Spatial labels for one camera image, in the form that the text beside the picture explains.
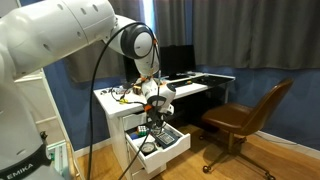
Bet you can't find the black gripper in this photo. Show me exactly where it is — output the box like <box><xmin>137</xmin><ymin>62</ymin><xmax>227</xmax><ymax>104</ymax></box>
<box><xmin>146</xmin><ymin>105</ymin><xmax>167</xmax><ymax>133</ymax></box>

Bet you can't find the white drawer with clutter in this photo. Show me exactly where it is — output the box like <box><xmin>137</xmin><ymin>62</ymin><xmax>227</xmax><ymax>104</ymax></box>
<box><xmin>124</xmin><ymin>121</ymin><xmax>192</xmax><ymax>174</ymax></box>

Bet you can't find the calculator in blue case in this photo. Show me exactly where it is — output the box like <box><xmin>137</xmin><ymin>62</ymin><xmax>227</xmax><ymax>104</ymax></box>
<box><xmin>153</xmin><ymin>131</ymin><xmax>181</xmax><ymax>149</ymax></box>

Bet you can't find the three by three puzzle cube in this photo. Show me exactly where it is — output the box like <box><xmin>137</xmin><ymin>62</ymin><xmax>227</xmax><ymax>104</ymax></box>
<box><xmin>136</xmin><ymin>124</ymin><xmax>149</xmax><ymax>137</ymax></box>

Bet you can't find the copper coloured cup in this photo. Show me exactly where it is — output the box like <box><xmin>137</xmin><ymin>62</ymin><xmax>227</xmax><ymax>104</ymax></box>
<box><xmin>132</xmin><ymin>85</ymin><xmax>144</xmax><ymax>96</ymax></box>

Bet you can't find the black keyboard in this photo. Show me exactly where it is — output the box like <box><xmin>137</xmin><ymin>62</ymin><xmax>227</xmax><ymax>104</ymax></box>
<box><xmin>168</xmin><ymin>79</ymin><xmax>196</xmax><ymax>89</ymax></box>

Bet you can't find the white desk with drawers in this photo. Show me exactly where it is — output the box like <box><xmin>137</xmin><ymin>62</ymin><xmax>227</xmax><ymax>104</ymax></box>
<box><xmin>94</xmin><ymin>78</ymin><xmax>209</xmax><ymax>180</ymax></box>

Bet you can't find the black computer monitor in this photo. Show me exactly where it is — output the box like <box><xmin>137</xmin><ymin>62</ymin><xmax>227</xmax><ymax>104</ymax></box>
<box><xmin>122</xmin><ymin>54</ymin><xmax>143</xmax><ymax>84</ymax></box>
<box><xmin>159</xmin><ymin>44</ymin><xmax>198</xmax><ymax>81</ymax></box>

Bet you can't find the brown office chair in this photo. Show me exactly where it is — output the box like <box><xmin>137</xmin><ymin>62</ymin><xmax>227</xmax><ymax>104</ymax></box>
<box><xmin>199</xmin><ymin>77</ymin><xmax>295</xmax><ymax>180</ymax></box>

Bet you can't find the grey curtain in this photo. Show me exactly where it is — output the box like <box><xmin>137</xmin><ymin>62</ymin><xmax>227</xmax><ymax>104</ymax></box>
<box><xmin>153</xmin><ymin>0</ymin><xmax>320</xmax><ymax>70</ymax></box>
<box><xmin>64</xmin><ymin>0</ymin><xmax>148</xmax><ymax>84</ymax></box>

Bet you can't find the white green control box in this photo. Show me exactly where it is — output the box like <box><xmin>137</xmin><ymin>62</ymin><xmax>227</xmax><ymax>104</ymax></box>
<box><xmin>46</xmin><ymin>139</ymin><xmax>73</xmax><ymax>180</ymax></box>

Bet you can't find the white ladder shelf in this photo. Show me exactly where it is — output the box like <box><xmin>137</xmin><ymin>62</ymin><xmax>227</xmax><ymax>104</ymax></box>
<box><xmin>14</xmin><ymin>70</ymin><xmax>73</xmax><ymax>161</ymax></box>

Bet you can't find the grey duct tape roll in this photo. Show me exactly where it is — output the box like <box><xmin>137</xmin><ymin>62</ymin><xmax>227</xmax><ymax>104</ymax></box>
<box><xmin>139</xmin><ymin>141</ymin><xmax>158</xmax><ymax>157</ymax></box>

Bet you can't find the black white lanyard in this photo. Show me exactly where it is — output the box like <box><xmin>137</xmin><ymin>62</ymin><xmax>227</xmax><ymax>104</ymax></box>
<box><xmin>109</xmin><ymin>85</ymin><xmax>129</xmax><ymax>101</ymax></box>

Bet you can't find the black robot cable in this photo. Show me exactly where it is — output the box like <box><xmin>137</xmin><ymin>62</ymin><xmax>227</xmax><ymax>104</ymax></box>
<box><xmin>87</xmin><ymin>21</ymin><xmax>168</xmax><ymax>180</ymax></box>

